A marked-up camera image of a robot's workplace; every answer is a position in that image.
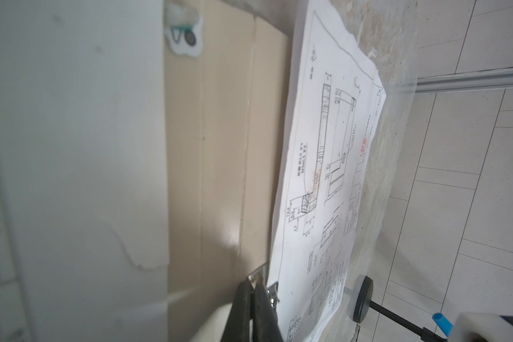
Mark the printed drawing sheet top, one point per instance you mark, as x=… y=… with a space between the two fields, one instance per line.
x=83 y=175

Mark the blue yellow toy microphone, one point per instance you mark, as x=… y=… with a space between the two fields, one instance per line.
x=471 y=327

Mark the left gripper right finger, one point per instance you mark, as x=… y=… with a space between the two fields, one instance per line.
x=265 y=327

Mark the beige cardboard folder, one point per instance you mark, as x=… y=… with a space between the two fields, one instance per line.
x=224 y=124

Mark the metal folder clip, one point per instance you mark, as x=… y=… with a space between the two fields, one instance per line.
x=260 y=276

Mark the printed drawing sheet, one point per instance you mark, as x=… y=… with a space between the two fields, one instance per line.
x=83 y=175
x=335 y=100

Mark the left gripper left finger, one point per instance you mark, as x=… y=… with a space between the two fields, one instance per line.
x=237 y=328

